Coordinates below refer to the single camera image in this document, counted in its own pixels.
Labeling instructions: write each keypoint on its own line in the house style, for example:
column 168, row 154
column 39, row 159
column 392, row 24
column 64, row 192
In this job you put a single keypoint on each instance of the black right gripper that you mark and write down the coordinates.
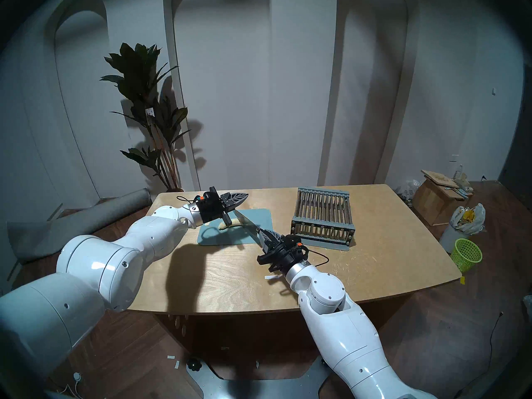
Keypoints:
column 286, row 254

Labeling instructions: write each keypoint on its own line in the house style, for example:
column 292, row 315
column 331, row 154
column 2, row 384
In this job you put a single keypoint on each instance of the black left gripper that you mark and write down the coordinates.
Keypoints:
column 212, row 209

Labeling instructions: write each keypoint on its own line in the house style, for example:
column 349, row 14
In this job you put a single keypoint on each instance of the peeled yellow banana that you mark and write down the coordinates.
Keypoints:
column 235, row 225

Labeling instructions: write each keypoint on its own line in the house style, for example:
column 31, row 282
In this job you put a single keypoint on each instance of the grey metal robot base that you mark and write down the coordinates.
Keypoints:
column 257, row 387

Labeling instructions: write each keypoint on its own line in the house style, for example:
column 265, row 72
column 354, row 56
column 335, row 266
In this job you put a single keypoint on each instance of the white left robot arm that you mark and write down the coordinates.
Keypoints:
column 104, row 273

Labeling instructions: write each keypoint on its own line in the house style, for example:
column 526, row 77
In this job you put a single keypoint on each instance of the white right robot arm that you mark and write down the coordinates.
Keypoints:
column 332, row 319

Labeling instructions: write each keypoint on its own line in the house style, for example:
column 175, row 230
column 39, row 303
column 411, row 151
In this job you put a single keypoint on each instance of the light blue cutting board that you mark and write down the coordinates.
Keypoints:
column 266, row 218

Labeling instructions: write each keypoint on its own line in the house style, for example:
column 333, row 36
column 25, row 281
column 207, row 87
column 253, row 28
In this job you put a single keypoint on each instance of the flat wooden board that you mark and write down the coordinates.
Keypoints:
column 440, row 178

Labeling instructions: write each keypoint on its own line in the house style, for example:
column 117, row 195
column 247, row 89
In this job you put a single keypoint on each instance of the grey metal dish rack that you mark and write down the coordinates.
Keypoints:
column 322, row 213

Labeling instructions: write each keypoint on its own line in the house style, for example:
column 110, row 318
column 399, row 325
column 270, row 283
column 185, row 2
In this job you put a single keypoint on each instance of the clear plastic bag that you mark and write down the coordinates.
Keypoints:
column 408, row 191

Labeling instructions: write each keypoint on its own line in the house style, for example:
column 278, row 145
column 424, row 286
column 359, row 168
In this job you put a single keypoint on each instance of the black base knob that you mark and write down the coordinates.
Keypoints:
column 193, row 364

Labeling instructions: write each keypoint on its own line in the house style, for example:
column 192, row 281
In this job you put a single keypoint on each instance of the cardboard box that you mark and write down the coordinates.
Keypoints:
column 432, row 203

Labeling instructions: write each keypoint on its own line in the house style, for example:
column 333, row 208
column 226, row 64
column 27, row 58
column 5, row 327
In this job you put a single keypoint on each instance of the tall green potted plant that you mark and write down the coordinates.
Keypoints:
column 139, row 70

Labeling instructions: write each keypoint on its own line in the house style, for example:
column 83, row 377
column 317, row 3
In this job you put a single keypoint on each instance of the rolled grey floor mat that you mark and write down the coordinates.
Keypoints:
column 62, row 234

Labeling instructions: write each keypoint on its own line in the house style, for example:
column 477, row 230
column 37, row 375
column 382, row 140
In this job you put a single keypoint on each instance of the white bucket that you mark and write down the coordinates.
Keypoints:
column 449, row 239

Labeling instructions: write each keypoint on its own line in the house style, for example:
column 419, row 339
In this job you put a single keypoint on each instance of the green mesh waste basket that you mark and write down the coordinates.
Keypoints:
column 467, row 252

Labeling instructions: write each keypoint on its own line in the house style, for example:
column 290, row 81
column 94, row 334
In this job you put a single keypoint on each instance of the clear plastic bottle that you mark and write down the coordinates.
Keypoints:
column 460, row 172

